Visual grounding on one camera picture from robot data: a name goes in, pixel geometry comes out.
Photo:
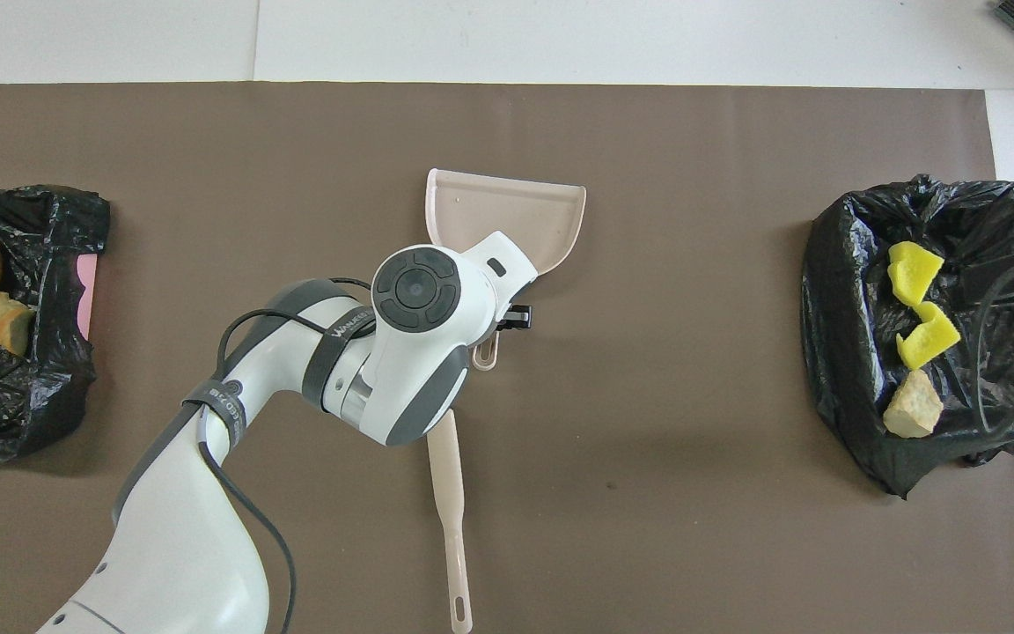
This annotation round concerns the brown table mat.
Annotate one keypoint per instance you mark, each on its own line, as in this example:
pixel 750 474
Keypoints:
pixel 648 176

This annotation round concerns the black trash bag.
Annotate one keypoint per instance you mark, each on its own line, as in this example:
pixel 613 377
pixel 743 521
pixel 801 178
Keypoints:
pixel 5 396

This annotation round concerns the pink plastic bin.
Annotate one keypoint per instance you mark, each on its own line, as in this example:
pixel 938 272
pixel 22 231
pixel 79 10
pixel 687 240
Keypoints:
pixel 87 299

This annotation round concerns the striped croissant toy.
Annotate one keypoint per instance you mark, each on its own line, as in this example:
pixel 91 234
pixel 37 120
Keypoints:
pixel 3 321

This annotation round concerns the pink hand brush black bristles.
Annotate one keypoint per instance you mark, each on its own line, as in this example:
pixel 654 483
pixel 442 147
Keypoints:
pixel 452 519

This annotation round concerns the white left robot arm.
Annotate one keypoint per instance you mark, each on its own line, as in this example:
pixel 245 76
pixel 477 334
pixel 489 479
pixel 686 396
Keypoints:
pixel 208 493

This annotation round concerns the black bag lined bin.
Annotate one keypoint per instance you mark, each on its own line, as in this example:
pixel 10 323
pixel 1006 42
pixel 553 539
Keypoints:
pixel 1000 414

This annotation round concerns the pink plastic dustpan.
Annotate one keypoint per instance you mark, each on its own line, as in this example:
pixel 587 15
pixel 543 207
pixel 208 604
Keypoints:
pixel 516 211

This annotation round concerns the large yellow sponge piece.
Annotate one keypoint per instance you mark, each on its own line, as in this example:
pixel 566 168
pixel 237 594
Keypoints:
pixel 912 271

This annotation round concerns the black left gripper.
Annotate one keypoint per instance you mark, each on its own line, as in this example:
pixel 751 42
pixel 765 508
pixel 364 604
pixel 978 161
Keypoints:
pixel 500 319

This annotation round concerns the beige bread chunk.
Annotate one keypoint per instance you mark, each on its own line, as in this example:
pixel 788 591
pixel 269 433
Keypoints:
pixel 914 407

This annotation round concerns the notched yellow sponge piece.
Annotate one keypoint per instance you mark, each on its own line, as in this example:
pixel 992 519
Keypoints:
pixel 928 339

